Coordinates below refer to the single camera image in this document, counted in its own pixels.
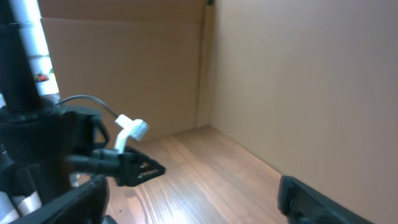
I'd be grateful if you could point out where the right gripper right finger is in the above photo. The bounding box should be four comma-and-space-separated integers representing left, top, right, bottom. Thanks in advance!
277, 175, 372, 224

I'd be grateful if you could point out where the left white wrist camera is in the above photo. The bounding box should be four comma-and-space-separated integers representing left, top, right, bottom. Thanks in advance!
114, 114, 149, 154

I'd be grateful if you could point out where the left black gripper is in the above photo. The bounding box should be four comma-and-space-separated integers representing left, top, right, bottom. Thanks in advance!
65, 147, 166, 187

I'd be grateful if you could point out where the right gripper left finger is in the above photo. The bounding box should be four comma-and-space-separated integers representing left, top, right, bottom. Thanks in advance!
11, 175, 109, 224

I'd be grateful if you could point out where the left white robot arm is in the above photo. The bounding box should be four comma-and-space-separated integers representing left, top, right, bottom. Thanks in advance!
1, 1, 165, 223

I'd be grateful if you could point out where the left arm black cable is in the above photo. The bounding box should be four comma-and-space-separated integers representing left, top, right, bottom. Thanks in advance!
55, 95, 121, 119

